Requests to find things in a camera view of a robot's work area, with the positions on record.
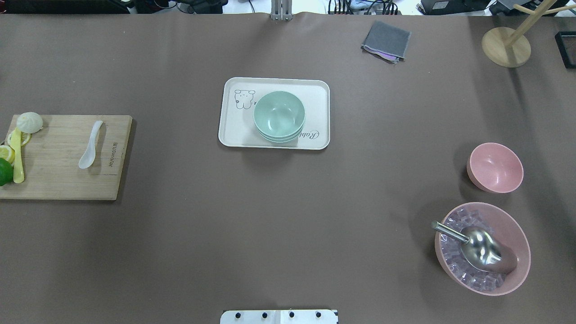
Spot green lime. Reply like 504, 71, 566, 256
0, 158, 13, 186

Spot bottom green bowl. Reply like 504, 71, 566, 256
258, 129, 301, 143

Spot folded grey cloth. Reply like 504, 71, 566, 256
361, 21, 412, 64

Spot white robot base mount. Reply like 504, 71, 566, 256
220, 309, 339, 324

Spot black tray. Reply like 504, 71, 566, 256
555, 31, 576, 68

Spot aluminium frame post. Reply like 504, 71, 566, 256
270, 0, 293, 21

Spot green bowl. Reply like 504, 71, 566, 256
253, 91, 306, 138
254, 121, 304, 142
258, 129, 301, 143

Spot clear ice cubes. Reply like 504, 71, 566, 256
440, 207, 506, 293

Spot bamboo cutting board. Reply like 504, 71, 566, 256
0, 115, 132, 200

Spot top green bowl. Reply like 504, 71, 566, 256
253, 91, 306, 138

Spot small pink bowl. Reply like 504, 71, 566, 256
466, 142, 524, 194

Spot large pink bowl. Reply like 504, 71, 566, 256
434, 202, 531, 297

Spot middle green bowl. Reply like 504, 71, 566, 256
254, 121, 304, 142

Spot cream rabbit serving tray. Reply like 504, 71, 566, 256
218, 76, 330, 150

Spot white ceramic spoon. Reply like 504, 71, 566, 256
78, 120, 104, 169

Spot wooden mug tree stand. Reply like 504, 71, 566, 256
481, 0, 576, 68

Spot metal ice scoop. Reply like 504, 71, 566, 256
431, 221, 518, 274

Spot lemon slice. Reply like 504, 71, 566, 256
0, 145, 16, 164
5, 131, 32, 147

